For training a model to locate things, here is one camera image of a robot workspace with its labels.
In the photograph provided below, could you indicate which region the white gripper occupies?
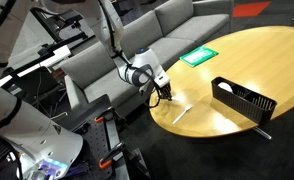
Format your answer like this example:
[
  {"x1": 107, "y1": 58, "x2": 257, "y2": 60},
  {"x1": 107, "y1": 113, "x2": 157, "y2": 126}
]
[{"x1": 152, "y1": 70, "x2": 173, "y2": 102}]

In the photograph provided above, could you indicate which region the white plastic fork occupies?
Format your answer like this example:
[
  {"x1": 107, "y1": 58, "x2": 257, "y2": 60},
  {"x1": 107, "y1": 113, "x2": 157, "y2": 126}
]
[{"x1": 171, "y1": 103, "x2": 195, "y2": 126}]

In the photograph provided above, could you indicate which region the green flat packet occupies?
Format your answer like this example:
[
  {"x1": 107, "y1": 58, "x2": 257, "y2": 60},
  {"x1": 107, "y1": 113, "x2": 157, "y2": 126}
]
[{"x1": 179, "y1": 45, "x2": 220, "y2": 68}]

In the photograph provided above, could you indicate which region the white item inside basket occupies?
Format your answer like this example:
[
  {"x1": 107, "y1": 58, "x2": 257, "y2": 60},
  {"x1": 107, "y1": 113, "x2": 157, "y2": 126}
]
[{"x1": 217, "y1": 81, "x2": 234, "y2": 94}]

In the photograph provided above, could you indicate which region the grey three-seat sofa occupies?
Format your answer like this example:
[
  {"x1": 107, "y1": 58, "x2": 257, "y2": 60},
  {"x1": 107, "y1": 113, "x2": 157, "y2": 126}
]
[{"x1": 59, "y1": 0, "x2": 235, "y2": 118}]

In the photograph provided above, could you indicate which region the black slatted plastic basket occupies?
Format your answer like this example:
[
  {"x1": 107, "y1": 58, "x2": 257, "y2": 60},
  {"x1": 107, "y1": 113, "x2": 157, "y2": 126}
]
[{"x1": 210, "y1": 76, "x2": 278, "y2": 125}]

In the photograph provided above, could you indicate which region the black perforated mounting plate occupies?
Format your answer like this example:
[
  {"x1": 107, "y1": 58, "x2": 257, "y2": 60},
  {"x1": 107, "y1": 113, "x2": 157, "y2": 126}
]
[{"x1": 52, "y1": 94, "x2": 151, "y2": 180}]

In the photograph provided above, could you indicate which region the metal table leg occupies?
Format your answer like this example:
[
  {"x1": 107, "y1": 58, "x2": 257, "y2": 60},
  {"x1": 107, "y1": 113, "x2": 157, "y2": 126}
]
[{"x1": 253, "y1": 126, "x2": 273, "y2": 141}]

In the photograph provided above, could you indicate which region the black equipment stand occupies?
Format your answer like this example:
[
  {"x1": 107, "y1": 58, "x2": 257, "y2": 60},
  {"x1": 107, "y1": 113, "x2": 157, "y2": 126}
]
[{"x1": 30, "y1": 0, "x2": 135, "y2": 51}]

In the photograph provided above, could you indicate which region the white-topped black bench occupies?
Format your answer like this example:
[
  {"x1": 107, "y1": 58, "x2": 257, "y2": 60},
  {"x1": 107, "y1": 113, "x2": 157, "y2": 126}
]
[{"x1": 0, "y1": 44, "x2": 72, "y2": 88}]

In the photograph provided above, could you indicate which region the orange-handled black clamp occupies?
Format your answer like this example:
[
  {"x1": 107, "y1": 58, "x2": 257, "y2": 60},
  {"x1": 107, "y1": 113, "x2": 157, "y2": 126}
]
[
  {"x1": 98, "y1": 142, "x2": 127, "y2": 170},
  {"x1": 93, "y1": 106, "x2": 122, "y2": 125}
]

